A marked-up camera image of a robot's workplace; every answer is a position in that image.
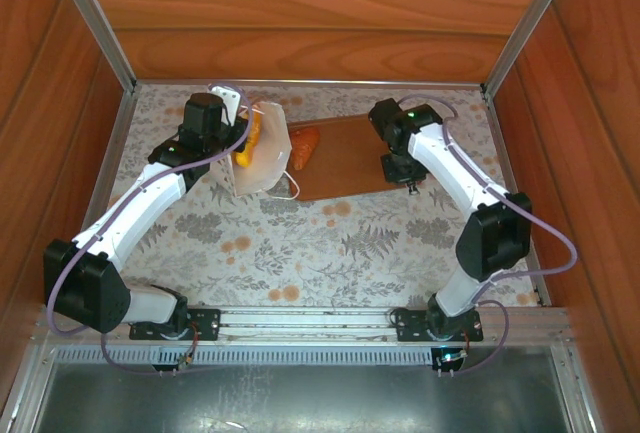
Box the twisted golden fake bread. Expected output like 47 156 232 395
232 110 264 169

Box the white patterned paper bag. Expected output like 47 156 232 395
209 97 302 203

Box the brown rectangular tray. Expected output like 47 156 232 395
284 112 427 203

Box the brown fake croissant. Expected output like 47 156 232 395
291 126 322 172

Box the floral tablecloth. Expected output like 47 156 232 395
62 83 546 307

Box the small green-lit circuit board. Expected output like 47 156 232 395
433 347 471 373

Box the shiny metal sheet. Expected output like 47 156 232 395
29 347 576 433

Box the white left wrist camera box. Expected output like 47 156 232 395
209 85 242 127

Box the aluminium table edge rail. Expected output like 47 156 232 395
482 87 551 307
54 88 140 304
133 78 487 91

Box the aluminium frame post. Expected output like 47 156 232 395
47 0 139 95
482 0 582 97

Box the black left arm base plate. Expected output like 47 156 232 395
128 306 222 342

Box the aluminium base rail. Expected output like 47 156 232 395
32 303 572 350

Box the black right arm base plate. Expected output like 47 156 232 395
393 307 485 344

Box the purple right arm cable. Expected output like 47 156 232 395
397 92 579 379

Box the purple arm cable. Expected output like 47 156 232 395
397 92 579 379
45 81 254 378

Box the grey slotted cable duct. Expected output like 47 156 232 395
49 345 436 367

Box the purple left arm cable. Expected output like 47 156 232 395
45 81 254 378

